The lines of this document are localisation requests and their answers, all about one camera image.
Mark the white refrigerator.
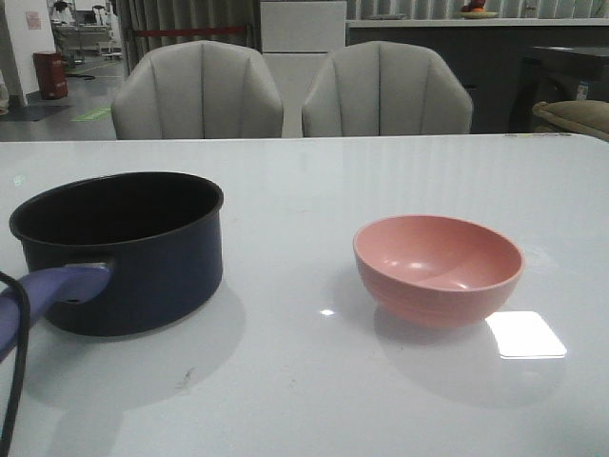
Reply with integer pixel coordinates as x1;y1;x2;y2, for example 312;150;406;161
260;1;347;138

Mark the red trash bin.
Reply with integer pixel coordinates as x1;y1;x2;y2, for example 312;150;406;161
32;51;69;100

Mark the dark blue saucepan purple handle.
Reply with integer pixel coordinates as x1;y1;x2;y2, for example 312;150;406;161
9;171;224;336

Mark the red belt stanchion barrier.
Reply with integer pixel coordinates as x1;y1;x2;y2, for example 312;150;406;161
124;24;255;49

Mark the grey upholstered chair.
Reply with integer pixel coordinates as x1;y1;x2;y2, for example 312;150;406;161
111;40;284;140
302;41;473;137

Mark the grey pleated curtain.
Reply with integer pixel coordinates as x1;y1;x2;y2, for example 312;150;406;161
116;0;262;73

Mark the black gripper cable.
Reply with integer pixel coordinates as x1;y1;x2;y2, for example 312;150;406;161
0;269;32;447

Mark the dark side table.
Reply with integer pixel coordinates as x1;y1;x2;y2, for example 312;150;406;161
508;47;608;133

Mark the left grey upholstered chair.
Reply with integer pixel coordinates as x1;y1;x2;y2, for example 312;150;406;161
111;40;284;140

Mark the pink bowl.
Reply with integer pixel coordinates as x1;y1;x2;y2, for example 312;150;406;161
353;214;524;328

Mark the right grey upholstered chair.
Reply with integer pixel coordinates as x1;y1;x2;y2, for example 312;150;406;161
302;41;473;137

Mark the fruit plate on counter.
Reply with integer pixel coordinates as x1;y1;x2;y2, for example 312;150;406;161
460;0;498;19

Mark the dark kitchen counter cabinet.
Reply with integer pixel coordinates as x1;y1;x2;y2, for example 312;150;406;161
346;19;608;133

